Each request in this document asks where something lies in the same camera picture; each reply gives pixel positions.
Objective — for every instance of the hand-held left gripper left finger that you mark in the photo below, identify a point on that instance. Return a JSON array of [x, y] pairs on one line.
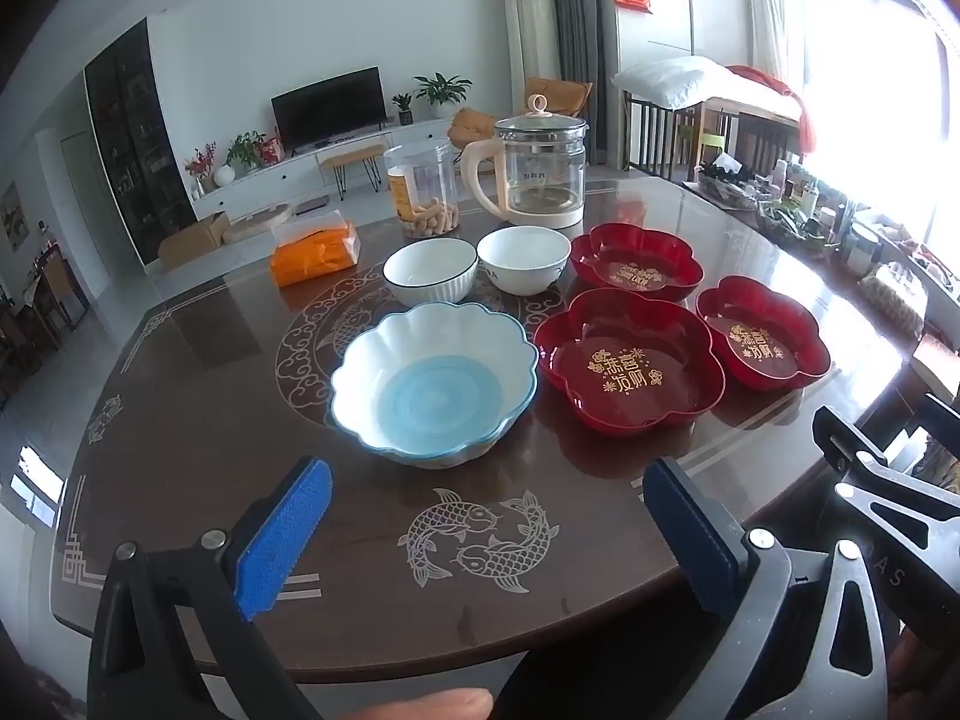
[[285, 532]]

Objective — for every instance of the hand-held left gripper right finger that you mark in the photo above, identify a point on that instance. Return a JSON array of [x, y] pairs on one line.
[[694, 540]]

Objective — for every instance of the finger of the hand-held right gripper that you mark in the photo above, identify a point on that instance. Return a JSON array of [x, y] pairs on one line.
[[941, 411], [847, 439]]

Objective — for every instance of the red flower-shaped plate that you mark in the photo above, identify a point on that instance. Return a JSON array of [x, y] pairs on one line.
[[622, 375], [637, 270], [761, 337]]

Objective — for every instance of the blue white scalloped bowl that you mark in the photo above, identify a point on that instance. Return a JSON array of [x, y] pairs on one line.
[[435, 390]]

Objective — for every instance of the white ribbed bowl dark rim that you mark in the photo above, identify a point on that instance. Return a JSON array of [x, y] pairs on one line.
[[429, 270]]

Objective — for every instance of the white bowl blue floral print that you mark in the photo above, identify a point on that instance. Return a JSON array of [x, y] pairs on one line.
[[523, 255]]

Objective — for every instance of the person's left hand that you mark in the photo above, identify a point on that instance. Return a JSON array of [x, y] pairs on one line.
[[424, 706]]

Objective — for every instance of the clear bag of snacks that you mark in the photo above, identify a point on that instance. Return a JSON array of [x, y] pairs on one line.
[[892, 292]]

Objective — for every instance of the group of cosmetic bottles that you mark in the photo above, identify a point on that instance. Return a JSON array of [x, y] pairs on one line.
[[810, 202]]

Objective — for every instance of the orange tissue pack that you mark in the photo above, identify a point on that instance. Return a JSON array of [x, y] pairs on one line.
[[311, 255]]

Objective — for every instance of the basket with tissue box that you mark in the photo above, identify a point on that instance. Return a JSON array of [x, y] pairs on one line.
[[727, 184]]

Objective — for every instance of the cardboard box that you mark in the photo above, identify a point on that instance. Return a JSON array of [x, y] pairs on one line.
[[191, 240]]

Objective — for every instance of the round wooden board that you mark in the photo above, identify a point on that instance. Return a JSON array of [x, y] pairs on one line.
[[259, 223]]

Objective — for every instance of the dark wooden railed bed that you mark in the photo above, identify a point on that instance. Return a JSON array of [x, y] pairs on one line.
[[750, 131]]

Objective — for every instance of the red cloth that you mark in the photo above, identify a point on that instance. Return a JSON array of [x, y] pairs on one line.
[[806, 116]]

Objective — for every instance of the small green chair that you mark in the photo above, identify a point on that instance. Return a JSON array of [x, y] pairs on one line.
[[712, 144]]

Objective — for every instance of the black floor device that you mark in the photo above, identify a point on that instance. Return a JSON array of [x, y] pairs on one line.
[[313, 203]]

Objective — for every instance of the wooden dining chairs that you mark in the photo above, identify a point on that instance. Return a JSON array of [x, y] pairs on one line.
[[45, 300]]

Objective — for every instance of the white television cabinet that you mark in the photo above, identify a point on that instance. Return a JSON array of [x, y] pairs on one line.
[[259, 180]]

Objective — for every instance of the round white vase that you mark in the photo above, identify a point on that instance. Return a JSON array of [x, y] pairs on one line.
[[224, 175]]

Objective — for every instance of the clear plastic jar of peanuts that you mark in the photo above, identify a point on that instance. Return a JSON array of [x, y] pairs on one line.
[[420, 195]]

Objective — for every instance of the red flowers in vase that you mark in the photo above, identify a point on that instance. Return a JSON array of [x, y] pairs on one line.
[[201, 165]]

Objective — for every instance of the red gift box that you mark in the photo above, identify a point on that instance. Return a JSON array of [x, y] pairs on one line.
[[271, 151]]

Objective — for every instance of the wooden bench with metal legs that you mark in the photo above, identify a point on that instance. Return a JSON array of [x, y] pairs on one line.
[[349, 154]]

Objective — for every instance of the bushy green potted plant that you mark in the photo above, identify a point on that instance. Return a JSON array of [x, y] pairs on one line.
[[245, 150]]

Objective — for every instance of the white pillow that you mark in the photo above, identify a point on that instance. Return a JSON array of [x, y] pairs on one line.
[[671, 81]]

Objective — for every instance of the glass electric kettle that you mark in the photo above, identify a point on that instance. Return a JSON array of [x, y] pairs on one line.
[[540, 165]]

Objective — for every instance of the dark glass display cabinet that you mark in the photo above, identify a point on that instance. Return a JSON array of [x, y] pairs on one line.
[[139, 142]]

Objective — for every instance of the flat screen television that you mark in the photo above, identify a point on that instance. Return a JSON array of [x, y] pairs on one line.
[[326, 109]]

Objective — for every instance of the white sheer curtain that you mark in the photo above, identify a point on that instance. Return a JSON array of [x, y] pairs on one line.
[[769, 7]]

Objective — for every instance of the small green potted plant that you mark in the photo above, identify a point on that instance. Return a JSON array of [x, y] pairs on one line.
[[405, 106]]

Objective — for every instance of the tall white cabinet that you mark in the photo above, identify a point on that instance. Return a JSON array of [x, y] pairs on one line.
[[652, 37]]

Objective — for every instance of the orange lounge chair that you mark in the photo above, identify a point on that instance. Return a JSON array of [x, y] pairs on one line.
[[559, 94]]

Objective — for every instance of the large green potted plant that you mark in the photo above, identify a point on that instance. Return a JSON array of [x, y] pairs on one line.
[[442, 90]]

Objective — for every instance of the grey curtain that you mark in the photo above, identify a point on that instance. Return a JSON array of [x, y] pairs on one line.
[[574, 30]]

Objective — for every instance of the standing air conditioner with cover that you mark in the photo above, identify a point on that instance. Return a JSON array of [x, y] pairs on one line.
[[529, 37]]

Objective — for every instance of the framed wall picture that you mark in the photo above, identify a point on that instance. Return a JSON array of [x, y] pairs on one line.
[[11, 216]]

